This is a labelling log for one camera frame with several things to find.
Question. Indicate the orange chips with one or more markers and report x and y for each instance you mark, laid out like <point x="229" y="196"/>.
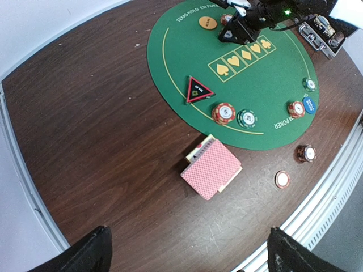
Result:
<point x="225" y="18"/>
<point x="296" y="109"/>
<point x="223" y="113"/>

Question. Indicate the orange big blind button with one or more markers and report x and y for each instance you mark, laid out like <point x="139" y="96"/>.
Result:
<point x="207" y="22"/>

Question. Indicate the aluminium poker chip case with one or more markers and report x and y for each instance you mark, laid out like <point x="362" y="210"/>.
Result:
<point x="326" y="35"/>

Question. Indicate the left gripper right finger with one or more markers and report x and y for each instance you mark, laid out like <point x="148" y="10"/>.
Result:
<point x="286" y="254"/>

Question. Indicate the green chips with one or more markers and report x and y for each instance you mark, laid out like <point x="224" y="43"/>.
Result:
<point x="247" y="118"/>
<point x="309" y="84"/>

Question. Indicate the left aluminium frame post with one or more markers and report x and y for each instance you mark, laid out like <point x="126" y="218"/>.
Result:
<point x="29" y="189"/>

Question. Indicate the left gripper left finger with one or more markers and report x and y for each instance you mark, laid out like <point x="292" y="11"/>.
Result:
<point x="93" y="252"/>

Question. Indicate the black red triangular dealer button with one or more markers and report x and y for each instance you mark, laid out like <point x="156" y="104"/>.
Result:
<point x="197" y="91"/>

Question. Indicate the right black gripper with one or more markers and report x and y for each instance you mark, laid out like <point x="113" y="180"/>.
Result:
<point x="258" y="17"/>

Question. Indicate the front aluminium rail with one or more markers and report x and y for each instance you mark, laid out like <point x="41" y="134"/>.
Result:
<point x="314" y="216"/>

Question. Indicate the orange poker chip stack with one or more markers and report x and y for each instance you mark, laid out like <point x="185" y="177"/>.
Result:
<point x="282" y="179"/>

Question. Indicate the dark red poker chip stack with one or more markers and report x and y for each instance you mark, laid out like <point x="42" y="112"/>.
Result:
<point x="306" y="153"/>

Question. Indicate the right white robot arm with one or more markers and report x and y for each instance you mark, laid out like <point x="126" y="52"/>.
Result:
<point x="347" y="11"/>

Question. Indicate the blue small blind button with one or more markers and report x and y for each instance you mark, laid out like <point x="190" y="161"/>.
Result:
<point x="310" y="105"/>

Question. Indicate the red backed card deck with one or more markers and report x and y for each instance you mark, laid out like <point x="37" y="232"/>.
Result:
<point x="213" y="169"/>

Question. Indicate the round green poker mat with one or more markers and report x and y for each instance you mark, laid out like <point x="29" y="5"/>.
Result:
<point x="265" y="77"/>

